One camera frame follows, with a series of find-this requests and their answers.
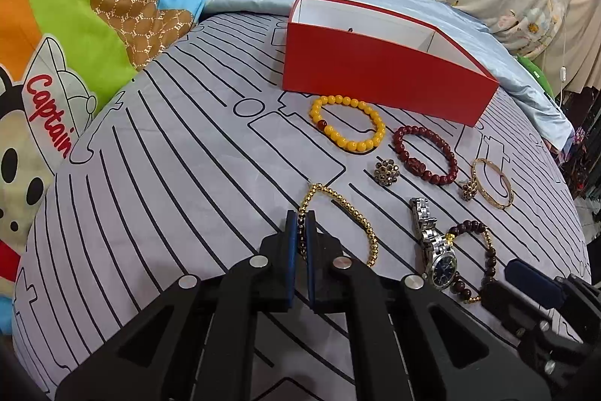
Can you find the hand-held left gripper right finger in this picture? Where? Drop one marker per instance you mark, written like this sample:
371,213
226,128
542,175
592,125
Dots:
310,283

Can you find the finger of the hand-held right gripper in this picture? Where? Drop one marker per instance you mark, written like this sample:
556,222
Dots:
507,304
535,283

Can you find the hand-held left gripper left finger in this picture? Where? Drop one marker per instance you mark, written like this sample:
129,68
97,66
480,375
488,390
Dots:
291,262

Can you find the silver wristwatch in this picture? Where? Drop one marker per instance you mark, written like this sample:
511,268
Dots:
441,272

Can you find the gold bangle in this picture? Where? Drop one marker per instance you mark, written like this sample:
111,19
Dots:
490,200

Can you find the red cardboard box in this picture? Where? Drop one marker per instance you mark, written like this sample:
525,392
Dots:
375,72

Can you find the grey striped bed sheet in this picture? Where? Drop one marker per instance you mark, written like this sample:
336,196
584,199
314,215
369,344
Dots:
188,171

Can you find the dark patterned cloth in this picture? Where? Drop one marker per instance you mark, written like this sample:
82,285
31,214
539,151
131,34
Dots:
580,138

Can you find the green plush item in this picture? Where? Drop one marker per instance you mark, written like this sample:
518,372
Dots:
540,77

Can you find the beige pleated cloth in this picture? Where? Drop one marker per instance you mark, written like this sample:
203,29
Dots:
582,30

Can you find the cartoon monkey printed blanket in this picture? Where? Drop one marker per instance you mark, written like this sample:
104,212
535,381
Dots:
70,6

